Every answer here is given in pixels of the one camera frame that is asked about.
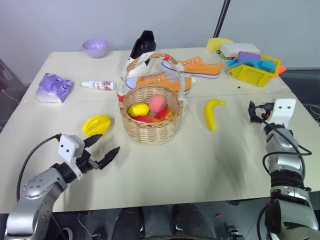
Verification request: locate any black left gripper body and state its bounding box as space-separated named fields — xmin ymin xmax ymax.
xmin=75 ymin=149 xmax=104 ymax=174

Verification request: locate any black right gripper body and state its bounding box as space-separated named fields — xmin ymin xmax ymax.
xmin=258 ymin=102 xmax=275 ymax=123

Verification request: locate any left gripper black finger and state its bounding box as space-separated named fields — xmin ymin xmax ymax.
xmin=98 ymin=146 xmax=121 ymax=171
xmin=83 ymin=134 xmax=104 ymax=151

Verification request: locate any wicker basket with handle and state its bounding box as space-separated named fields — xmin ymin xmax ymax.
xmin=116 ymin=51 xmax=193 ymax=145

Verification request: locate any yellow starfruit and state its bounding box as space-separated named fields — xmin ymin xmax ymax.
xmin=82 ymin=114 xmax=113 ymax=137

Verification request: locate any yellow plastic bin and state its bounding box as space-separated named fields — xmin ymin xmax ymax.
xmin=226 ymin=55 xmax=281 ymax=88

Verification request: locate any teal sponge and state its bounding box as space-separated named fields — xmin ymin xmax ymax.
xmin=227 ymin=58 xmax=277 ymax=74

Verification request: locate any yellow banana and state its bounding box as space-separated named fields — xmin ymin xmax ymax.
xmin=204 ymin=98 xmax=227 ymax=132

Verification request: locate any purple sponge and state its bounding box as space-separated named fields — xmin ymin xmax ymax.
xmin=236 ymin=51 xmax=262 ymax=63

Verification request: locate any yellow lemon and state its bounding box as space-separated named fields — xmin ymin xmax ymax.
xmin=127 ymin=103 xmax=150 ymax=119

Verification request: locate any small white spray bottle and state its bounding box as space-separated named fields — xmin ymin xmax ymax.
xmin=80 ymin=79 xmax=117 ymax=92

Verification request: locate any white rectangular box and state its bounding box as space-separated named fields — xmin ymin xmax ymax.
xmin=219 ymin=42 xmax=261 ymax=61

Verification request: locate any orange canvas sneaker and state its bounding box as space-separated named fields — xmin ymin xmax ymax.
xmin=160 ymin=56 xmax=224 ymax=80
xmin=124 ymin=71 xmax=194 ymax=96

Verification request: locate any purple tissue pack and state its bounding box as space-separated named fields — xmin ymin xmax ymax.
xmin=34 ymin=72 xmax=75 ymax=104

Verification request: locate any dark rounded shape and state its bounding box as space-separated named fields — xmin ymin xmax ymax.
xmin=115 ymin=206 xmax=146 ymax=240

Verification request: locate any red yellow mango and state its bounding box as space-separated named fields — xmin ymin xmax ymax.
xmin=154 ymin=108 xmax=175 ymax=121

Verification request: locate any pink peach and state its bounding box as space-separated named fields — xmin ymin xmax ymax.
xmin=149 ymin=94 xmax=168 ymax=114

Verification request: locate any yellow foam block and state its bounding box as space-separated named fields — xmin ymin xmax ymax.
xmin=206 ymin=37 xmax=235 ymax=53

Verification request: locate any black stand pole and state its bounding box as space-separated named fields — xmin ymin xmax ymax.
xmin=212 ymin=0 xmax=232 ymax=39

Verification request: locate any purple plastic bowl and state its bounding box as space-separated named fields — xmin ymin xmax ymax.
xmin=82 ymin=38 xmax=110 ymax=59

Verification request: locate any black white canvas sneaker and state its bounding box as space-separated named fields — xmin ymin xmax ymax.
xmin=121 ymin=30 xmax=157 ymax=79

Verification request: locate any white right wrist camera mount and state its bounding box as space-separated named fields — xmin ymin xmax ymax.
xmin=268 ymin=98 xmax=297 ymax=126

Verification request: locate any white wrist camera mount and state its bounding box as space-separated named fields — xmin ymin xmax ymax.
xmin=57 ymin=134 xmax=86 ymax=181
xmin=268 ymin=98 xmax=297 ymax=126

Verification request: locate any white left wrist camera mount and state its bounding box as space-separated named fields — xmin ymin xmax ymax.
xmin=57 ymin=134 xmax=86 ymax=181

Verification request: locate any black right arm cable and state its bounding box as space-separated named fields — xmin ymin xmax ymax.
xmin=252 ymin=102 xmax=313 ymax=176

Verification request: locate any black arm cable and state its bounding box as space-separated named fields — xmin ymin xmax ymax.
xmin=16 ymin=134 xmax=62 ymax=201
xmin=252 ymin=102 xmax=313 ymax=176

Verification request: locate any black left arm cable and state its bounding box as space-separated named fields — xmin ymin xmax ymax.
xmin=16 ymin=134 xmax=62 ymax=201

